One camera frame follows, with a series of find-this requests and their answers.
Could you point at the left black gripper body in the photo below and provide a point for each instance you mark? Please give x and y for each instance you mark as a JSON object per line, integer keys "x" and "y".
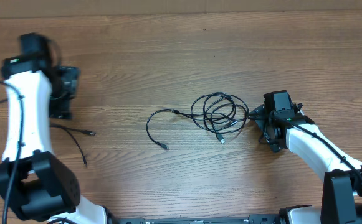
{"x": 67, "y": 88}

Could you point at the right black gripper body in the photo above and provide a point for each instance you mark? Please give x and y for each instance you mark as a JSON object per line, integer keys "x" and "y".
{"x": 262, "y": 117}

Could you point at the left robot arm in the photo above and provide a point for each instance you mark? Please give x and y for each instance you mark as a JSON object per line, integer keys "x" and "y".
{"x": 34, "y": 184}

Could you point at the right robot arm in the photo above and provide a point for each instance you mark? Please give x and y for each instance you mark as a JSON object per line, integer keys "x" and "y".
{"x": 285, "y": 126}

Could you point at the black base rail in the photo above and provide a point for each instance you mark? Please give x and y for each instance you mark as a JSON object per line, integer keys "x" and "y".
{"x": 196, "y": 221}

